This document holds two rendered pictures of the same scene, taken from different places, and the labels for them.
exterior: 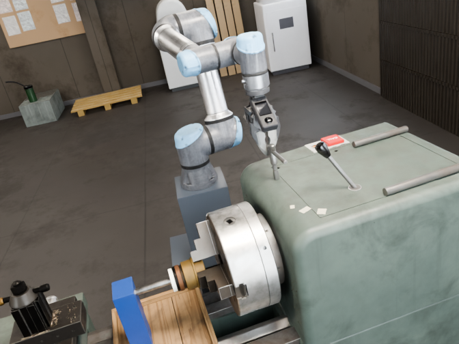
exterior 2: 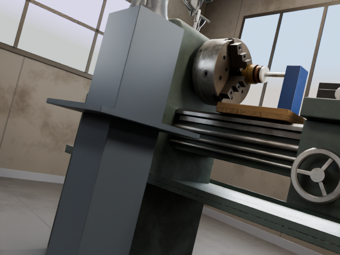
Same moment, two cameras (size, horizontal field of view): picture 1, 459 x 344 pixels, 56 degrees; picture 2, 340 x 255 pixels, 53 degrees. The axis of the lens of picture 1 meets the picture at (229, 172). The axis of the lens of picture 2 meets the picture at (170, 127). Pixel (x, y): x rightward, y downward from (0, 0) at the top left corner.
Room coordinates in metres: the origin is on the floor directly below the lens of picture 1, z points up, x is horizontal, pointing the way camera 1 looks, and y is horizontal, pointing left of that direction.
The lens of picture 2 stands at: (2.13, 1.21, 0.69)
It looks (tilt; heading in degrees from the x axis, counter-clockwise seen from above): 3 degrees up; 235
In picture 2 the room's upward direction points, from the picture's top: 14 degrees clockwise
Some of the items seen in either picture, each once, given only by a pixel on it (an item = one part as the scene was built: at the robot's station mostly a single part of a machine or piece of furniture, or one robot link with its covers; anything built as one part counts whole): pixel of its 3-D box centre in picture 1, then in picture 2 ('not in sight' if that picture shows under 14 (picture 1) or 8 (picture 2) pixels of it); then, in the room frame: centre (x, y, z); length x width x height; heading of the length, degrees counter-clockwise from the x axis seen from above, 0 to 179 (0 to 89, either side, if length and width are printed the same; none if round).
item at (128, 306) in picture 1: (132, 317); (291, 95); (0.99, 0.36, 1.00); 0.08 x 0.06 x 0.23; 11
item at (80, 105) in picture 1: (108, 100); not in sight; (7.48, 1.82, 0.06); 1.21 x 0.84 x 0.11; 95
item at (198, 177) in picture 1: (197, 170); (150, 7); (1.57, 0.13, 1.15); 0.15 x 0.15 x 0.10
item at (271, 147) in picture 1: (274, 162); (196, 20); (1.18, -0.14, 1.31); 0.02 x 0.02 x 0.12
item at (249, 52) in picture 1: (251, 53); not in sight; (1.23, -0.13, 1.63); 0.09 x 0.08 x 0.11; 18
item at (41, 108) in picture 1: (34, 97); not in sight; (7.41, 2.98, 0.37); 0.78 x 0.65 x 0.75; 5
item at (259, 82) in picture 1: (255, 81); not in sight; (1.23, -0.12, 1.55); 0.08 x 0.08 x 0.05
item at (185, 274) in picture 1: (190, 274); (253, 74); (1.03, 0.17, 1.08); 0.09 x 0.09 x 0.09; 11
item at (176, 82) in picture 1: (179, 42); not in sight; (7.72, 0.39, 0.74); 0.74 x 0.63 x 1.48; 95
